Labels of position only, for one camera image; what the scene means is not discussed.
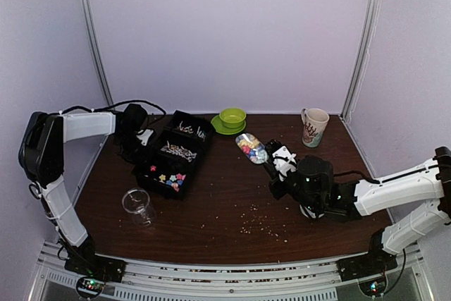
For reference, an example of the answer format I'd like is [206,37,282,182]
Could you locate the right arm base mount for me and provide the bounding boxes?
[336,229,397,298]

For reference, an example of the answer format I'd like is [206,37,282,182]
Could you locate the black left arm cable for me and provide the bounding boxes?
[27,99,167,196]

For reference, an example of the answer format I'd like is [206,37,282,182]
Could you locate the green bowl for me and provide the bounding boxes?
[219,108,247,129]

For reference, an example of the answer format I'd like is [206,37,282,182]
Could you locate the silver metal scoop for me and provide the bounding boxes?
[235,133,269,165]

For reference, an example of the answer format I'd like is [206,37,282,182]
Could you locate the green saucer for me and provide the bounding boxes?
[211,115,247,135]

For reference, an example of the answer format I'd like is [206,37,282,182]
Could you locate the right aluminium frame post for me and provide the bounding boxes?
[341,0,381,123]

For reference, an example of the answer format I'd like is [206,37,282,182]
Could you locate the left aluminium frame post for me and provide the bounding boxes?
[80,0,114,105]

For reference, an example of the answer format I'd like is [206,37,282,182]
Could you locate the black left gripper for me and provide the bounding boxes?
[113,131,154,167]

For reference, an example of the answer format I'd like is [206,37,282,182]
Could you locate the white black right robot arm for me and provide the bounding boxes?
[265,140,450,274]

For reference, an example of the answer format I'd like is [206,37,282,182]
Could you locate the clear plastic jar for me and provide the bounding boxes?
[122,188,156,228]

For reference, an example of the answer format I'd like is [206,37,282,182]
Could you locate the coral pattern ceramic mug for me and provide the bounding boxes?
[301,108,330,148]

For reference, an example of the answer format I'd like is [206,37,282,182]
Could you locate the silver jar lid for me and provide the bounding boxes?
[299,205,316,220]

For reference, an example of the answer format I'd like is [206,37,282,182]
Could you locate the black three-compartment candy tray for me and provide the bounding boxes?
[133,111,215,200]

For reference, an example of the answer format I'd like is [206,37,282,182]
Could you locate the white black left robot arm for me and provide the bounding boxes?
[18,99,154,247]

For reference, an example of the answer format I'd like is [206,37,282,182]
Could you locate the aluminium frame post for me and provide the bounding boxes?
[341,0,381,123]
[80,0,114,105]

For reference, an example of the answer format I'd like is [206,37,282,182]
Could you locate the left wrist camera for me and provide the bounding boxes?
[136,128,155,147]

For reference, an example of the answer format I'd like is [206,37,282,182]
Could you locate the front aluminium rail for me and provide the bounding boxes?
[28,255,434,300]

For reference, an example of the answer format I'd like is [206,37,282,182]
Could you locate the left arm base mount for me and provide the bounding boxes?
[61,237,126,300]

